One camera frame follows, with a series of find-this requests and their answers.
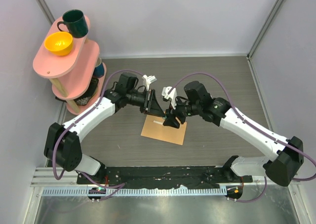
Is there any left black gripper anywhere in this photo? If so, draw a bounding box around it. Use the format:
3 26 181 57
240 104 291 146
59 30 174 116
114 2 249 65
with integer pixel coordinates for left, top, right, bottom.
126 89 165 117

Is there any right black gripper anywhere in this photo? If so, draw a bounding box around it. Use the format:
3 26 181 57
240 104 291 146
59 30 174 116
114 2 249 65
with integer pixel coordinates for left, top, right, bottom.
163 96 201 129

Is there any orange paper envelope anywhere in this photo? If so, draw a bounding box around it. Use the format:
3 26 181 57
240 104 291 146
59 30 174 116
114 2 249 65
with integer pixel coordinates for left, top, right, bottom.
141 115 187 145

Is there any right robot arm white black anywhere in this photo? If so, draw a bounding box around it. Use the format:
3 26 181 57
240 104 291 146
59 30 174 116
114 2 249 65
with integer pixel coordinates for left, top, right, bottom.
161 81 304 187

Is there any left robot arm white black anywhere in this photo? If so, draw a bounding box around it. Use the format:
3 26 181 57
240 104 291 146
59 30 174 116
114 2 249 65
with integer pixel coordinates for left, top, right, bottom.
44 71 164 184

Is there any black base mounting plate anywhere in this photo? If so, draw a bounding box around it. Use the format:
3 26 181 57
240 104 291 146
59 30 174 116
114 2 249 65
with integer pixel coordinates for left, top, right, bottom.
90 166 253 189

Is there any blue cup on shelf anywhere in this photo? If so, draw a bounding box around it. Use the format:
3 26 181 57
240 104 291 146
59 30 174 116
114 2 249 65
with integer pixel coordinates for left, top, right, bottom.
93 58 105 78

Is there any pink tiered wooden shelf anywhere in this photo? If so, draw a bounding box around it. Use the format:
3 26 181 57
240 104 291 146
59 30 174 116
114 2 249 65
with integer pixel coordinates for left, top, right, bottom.
32 14 107 116

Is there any yellow bowl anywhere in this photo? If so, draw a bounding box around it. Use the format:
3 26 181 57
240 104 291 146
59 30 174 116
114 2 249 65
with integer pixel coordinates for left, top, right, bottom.
44 32 74 56

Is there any dark green mug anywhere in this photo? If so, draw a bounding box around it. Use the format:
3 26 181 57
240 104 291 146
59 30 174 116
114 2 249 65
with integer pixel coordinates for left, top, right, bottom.
57 9 88 38

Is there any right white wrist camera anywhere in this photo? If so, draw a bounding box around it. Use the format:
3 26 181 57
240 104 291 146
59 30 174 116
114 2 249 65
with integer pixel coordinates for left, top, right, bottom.
161 86 177 109

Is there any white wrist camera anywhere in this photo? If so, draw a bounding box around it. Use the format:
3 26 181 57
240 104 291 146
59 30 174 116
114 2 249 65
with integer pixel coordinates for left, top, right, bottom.
142 75 157 91
161 86 177 109

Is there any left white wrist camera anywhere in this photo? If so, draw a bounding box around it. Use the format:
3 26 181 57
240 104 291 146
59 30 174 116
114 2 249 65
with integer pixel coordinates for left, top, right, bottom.
142 75 157 91

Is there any white slotted cable duct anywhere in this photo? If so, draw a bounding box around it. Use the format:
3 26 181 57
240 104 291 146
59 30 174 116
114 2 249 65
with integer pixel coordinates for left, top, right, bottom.
42 186 227 197

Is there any aluminium frame rail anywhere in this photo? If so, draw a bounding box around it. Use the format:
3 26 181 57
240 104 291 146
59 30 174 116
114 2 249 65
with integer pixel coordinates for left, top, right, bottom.
31 166 302 187

